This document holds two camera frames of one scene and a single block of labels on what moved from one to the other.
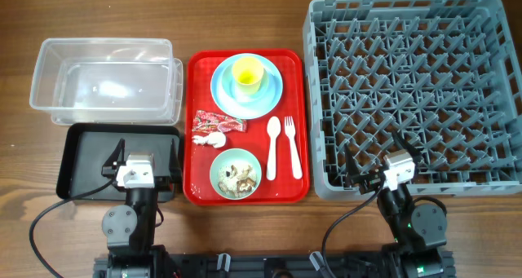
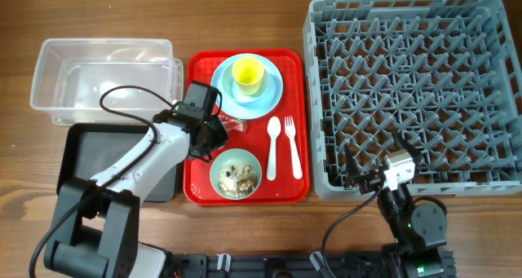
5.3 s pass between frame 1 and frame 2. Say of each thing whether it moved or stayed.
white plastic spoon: stayed
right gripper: stayed
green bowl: stayed
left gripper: moved
